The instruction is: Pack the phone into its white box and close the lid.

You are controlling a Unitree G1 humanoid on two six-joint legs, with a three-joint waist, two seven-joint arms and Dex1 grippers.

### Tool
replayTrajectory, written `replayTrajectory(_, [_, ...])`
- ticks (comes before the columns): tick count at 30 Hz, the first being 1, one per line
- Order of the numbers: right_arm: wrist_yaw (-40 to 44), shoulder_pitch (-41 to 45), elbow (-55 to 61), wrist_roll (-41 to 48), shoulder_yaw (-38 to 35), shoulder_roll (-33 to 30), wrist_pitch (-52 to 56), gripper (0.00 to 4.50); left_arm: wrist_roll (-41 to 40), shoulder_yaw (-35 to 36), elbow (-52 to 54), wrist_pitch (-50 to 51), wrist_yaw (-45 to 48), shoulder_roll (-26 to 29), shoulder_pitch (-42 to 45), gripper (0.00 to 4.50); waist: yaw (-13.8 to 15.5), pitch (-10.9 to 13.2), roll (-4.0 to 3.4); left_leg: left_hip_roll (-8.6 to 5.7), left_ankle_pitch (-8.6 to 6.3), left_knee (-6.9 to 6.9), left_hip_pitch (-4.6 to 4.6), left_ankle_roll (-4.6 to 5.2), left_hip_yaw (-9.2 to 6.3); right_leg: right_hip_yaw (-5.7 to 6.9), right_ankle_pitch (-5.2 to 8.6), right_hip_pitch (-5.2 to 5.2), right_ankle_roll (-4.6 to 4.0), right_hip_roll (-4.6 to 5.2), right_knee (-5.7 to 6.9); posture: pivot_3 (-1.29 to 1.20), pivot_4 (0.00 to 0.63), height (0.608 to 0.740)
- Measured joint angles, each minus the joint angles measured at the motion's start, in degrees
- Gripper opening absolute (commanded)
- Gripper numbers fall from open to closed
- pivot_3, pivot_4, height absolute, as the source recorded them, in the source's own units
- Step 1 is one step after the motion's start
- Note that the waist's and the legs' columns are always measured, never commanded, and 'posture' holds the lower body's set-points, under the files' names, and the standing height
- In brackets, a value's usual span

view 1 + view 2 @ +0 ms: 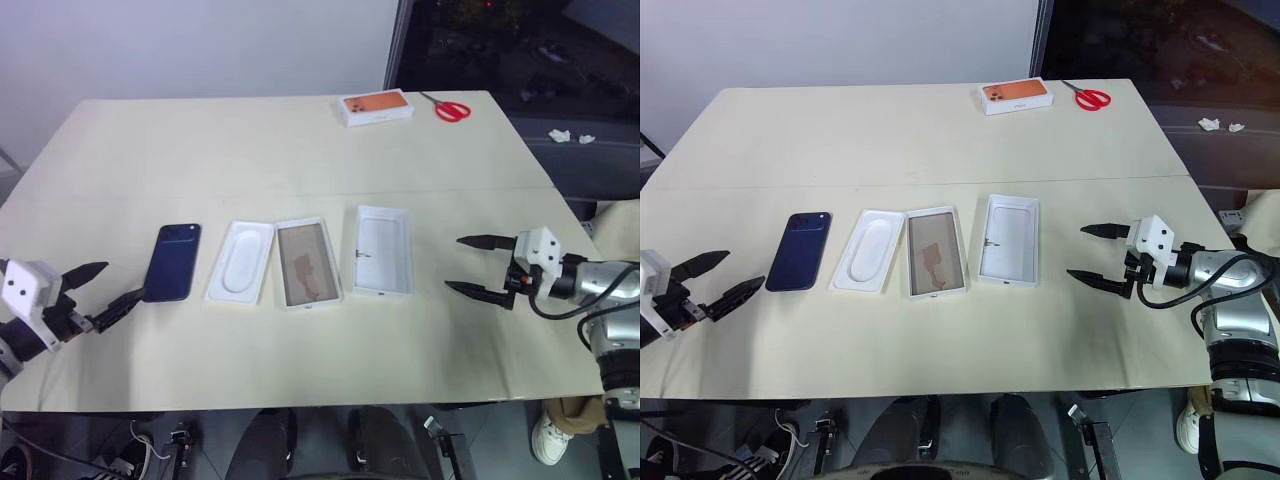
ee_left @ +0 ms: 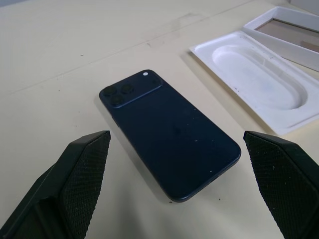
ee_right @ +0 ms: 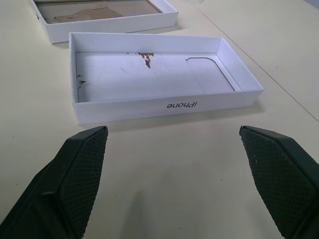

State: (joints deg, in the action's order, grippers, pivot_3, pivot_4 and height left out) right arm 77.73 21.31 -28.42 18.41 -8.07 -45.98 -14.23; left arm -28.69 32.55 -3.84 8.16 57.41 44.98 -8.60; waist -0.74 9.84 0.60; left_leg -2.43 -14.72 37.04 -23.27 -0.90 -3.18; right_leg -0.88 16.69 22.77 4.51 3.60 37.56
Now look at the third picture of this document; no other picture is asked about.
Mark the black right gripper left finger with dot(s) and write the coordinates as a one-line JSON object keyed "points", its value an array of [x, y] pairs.
{"points": [[74, 179]]}

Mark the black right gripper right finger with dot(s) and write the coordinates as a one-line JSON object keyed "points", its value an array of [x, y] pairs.
{"points": [[276, 179]]}

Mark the white iPhone box lid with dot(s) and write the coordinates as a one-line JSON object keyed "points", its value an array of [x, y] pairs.
{"points": [[149, 82]]}

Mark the dark blue smartphone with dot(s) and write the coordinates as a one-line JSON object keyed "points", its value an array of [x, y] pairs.
{"points": [[112, 27]]}

